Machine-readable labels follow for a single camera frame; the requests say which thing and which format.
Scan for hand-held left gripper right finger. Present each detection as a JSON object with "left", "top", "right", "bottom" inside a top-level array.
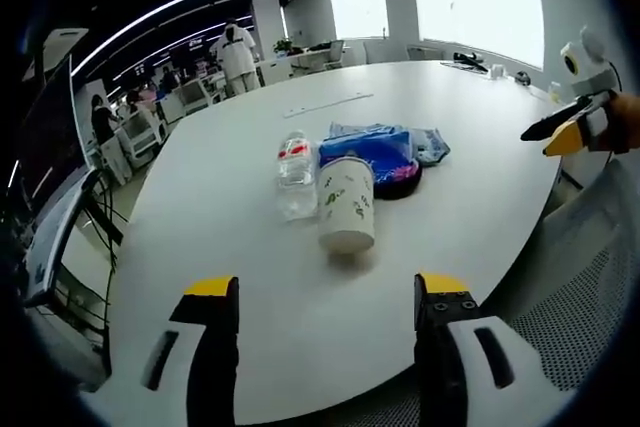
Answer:
[{"left": 413, "top": 272, "right": 551, "bottom": 427}]

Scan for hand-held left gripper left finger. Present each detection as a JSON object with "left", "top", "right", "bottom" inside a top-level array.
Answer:
[{"left": 79, "top": 275, "right": 240, "bottom": 427}]

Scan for small blue printed packet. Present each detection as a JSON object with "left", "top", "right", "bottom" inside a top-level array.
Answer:
[{"left": 410, "top": 127, "right": 452, "bottom": 167}]

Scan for white paper cup leaf print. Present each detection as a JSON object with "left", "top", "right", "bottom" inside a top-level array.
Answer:
[{"left": 317, "top": 157, "right": 377, "bottom": 255}]

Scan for blue snack bag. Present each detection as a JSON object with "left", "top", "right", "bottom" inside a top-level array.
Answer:
[{"left": 318, "top": 121, "right": 419, "bottom": 184}]

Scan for clear plastic water bottle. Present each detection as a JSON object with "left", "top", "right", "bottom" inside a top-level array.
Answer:
[{"left": 275, "top": 129, "right": 319, "bottom": 222}]

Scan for person's right hand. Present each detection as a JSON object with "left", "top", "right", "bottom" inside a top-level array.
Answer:
[{"left": 588, "top": 91, "right": 640, "bottom": 154}]

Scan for black device on table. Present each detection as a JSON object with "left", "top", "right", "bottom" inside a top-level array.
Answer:
[{"left": 452, "top": 51, "right": 487, "bottom": 68}]

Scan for grey mesh office chair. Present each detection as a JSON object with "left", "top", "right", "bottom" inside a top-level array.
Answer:
[{"left": 487, "top": 159, "right": 636, "bottom": 392}]

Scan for white table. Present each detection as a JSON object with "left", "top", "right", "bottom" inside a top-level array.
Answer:
[{"left": 107, "top": 59, "right": 576, "bottom": 426}]

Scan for white strip on table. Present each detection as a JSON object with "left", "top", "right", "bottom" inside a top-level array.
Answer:
[{"left": 282, "top": 92, "right": 375, "bottom": 119}]

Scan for white office chair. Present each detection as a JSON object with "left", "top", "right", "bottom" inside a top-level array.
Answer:
[{"left": 323, "top": 39, "right": 347, "bottom": 71}]

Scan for large dark monitor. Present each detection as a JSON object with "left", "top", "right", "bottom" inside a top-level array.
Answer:
[{"left": 14, "top": 54, "right": 91, "bottom": 208}]

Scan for black cable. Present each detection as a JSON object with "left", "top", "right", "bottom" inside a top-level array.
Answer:
[{"left": 82, "top": 171, "right": 126, "bottom": 373}]

